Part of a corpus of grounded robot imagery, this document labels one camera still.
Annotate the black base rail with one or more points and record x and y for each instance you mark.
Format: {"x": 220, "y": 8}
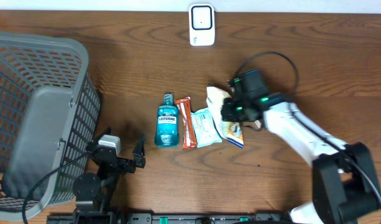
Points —
{"x": 148, "y": 218}

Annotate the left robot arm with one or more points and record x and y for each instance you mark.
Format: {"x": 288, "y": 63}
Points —
{"x": 94, "y": 191}

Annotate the teal Listerine mouthwash bottle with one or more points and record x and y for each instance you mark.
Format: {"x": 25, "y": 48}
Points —
{"x": 167, "y": 123}

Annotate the grey plastic shopping basket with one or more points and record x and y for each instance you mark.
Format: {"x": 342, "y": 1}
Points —
{"x": 48, "y": 114}

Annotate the yellow snack bag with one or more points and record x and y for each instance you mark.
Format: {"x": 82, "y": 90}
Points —
{"x": 228, "y": 130}

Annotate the red snack bar wrapper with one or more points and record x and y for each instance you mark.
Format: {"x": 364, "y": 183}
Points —
{"x": 189, "y": 138}

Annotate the white barcode scanner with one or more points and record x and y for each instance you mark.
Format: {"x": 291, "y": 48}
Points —
{"x": 202, "y": 25}

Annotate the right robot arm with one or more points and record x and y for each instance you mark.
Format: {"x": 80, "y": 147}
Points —
{"x": 345, "y": 186}

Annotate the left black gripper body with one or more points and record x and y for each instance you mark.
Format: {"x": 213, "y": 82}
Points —
{"x": 104, "y": 172}

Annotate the orange small box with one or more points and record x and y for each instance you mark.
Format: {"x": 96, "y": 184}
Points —
{"x": 258, "y": 124}

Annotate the light blue wipes pack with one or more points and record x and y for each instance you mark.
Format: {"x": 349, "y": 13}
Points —
{"x": 204, "y": 128}

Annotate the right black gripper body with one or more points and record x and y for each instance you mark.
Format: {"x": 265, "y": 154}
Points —
{"x": 235, "y": 111}

